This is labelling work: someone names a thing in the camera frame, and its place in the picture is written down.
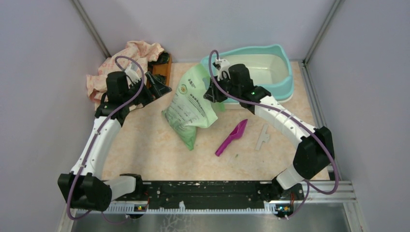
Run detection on purple plastic scoop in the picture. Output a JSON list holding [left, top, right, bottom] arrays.
[[215, 119, 248, 157]]

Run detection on white slotted cable duct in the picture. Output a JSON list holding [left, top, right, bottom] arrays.
[[104, 202, 278, 215]]

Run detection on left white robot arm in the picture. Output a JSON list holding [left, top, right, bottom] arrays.
[[58, 71, 172, 211]]

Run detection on white bag clip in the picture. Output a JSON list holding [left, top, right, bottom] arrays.
[[255, 124, 270, 151]]

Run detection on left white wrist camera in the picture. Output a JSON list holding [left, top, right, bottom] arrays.
[[125, 63, 141, 84]]

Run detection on purple cable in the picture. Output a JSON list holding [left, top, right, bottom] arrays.
[[65, 56, 146, 225], [208, 49, 340, 220]]

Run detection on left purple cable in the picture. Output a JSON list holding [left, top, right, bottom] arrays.
[[65, 56, 146, 225]]

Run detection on pink patterned cloth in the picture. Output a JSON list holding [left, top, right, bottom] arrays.
[[86, 41, 164, 105]]

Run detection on green litter bag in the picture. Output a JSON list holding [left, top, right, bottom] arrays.
[[162, 64, 225, 151]]

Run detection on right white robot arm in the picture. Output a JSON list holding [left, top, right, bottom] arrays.
[[204, 61, 336, 199]]

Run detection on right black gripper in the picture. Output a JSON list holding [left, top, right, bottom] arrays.
[[204, 73, 241, 103]]

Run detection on wooden tray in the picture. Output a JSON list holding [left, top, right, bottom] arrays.
[[148, 55, 172, 86]]

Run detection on dark plant far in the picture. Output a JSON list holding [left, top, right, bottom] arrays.
[[155, 52, 170, 65]]

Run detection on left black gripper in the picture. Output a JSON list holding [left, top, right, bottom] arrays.
[[123, 71, 172, 106]]

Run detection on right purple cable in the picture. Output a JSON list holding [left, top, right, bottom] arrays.
[[208, 49, 340, 220]]

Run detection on teal litter box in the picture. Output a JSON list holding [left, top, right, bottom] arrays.
[[201, 44, 294, 111]]

